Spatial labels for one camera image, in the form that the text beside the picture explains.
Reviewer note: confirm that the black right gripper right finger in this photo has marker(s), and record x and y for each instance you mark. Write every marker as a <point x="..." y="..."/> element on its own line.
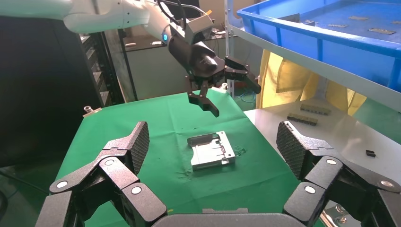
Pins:
<point x="325" y="175"/>

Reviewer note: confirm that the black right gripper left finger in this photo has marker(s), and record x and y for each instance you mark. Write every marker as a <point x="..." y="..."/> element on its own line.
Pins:
<point x="122" y="175"/>

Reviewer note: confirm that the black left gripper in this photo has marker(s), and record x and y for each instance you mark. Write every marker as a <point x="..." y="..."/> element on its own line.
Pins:
<point x="200" y="62"/>

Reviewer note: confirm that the stamped sheet metal bracket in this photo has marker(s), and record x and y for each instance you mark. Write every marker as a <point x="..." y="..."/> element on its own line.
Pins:
<point x="210" y="153"/>

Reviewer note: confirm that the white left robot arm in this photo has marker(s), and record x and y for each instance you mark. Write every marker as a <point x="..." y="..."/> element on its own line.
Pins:
<point x="109" y="15"/>

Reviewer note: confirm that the silver binder clip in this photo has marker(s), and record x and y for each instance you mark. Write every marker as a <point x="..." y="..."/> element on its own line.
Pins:
<point x="224" y="85"/>
<point x="92" y="111"/>

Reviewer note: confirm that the white metal shelf rack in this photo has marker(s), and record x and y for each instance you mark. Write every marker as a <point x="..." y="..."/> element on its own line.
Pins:
<point x="344" y="137"/>

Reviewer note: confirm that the tiny black plastic piece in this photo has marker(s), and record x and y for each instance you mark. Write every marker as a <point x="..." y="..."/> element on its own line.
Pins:
<point x="370" y="153"/>

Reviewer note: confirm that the dark toothed metal strip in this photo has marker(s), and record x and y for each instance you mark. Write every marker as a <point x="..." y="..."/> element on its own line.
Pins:
<point x="302" y="119"/>

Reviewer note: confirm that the scuffed green table cloth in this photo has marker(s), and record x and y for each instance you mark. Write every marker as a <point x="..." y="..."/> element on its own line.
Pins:
<point x="169" y="125"/>

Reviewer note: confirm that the yellow fabric cover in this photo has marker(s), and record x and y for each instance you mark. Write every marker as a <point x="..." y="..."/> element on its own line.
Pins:
<point x="291" y="81"/>

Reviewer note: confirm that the blue plastic bin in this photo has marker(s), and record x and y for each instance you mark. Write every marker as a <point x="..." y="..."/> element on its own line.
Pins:
<point x="344" y="53"/>

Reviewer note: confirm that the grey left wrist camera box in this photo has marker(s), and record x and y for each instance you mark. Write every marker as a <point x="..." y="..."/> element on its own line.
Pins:
<point x="200" y="29"/>

